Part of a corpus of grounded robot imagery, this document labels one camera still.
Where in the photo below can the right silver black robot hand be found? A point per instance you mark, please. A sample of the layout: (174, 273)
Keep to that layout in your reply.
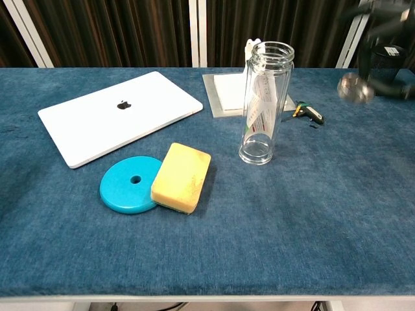
(365, 55)

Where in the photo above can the black round object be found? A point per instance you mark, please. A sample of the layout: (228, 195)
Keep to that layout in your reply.
(389, 64)

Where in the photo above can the clear glass jar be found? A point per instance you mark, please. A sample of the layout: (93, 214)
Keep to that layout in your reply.
(256, 152)

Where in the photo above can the green black hand tool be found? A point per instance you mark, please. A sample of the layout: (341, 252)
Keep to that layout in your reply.
(311, 113)

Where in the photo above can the printed paper leaflet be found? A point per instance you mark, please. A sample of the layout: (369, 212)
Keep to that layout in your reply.
(264, 103)

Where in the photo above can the small white plastic stand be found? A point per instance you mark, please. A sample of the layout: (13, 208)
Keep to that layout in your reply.
(249, 48)

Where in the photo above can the white square board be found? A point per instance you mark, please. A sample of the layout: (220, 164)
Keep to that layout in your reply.
(230, 94)

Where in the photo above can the blue tablecloth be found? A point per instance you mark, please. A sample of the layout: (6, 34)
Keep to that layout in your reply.
(259, 233)

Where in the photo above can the yellow sponge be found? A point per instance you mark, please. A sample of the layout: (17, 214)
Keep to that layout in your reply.
(181, 178)

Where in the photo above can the white closed laptop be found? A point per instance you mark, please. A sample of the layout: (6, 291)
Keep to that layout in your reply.
(110, 120)

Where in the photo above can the blue disc with hole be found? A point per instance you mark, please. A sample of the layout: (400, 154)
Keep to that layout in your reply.
(120, 194)

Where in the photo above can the white frame post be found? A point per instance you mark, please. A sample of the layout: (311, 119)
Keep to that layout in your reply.
(351, 45)
(198, 32)
(30, 35)

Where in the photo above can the grey square base plate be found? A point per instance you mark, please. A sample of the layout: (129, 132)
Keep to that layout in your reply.
(210, 97)

